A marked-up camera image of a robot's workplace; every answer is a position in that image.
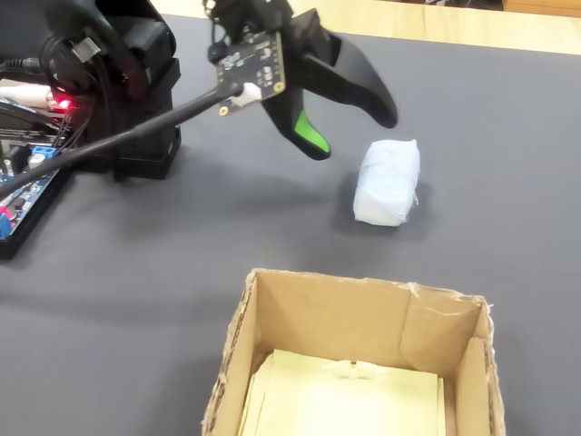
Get black robot arm with base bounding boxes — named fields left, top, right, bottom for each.
left=43, top=0, right=228, bottom=183

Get brown wooden board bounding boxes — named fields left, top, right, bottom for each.
left=501, top=0, right=581, bottom=12

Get grey table mat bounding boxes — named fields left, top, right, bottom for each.
left=0, top=0, right=581, bottom=436

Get servo driver board red light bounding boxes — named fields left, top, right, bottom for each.
left=0, top=76, right=78, bottom=146

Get black power plug cable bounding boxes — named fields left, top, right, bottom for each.
left=0, top=56, right=38, bottom=74

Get brown cardboard box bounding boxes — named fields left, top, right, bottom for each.
left=201, top=267, right=507, bottom=436

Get pale blue block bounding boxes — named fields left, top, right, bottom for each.
left=352, top=137, right=421, bottom=227

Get blue converter circuit board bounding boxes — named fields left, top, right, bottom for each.
left=0, top=143, right=76, bottom=263

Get thin black wire bundle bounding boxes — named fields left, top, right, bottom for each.
left=36, top=34, right=114, bottom=154

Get white plug cable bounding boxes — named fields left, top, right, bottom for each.
left=0, top=84, right=54, bottom=108

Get black camera circuit board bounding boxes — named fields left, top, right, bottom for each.
left=215, top=30, right=291, bottom=118

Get yellow paper sheets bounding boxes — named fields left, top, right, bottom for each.
left=238, top=348, right=448, bottom=436

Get thick black camera cable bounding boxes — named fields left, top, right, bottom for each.
left=0, top=85, right=246, bottom=201

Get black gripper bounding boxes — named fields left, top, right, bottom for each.
left=217, top=0, right=399, bottom=162

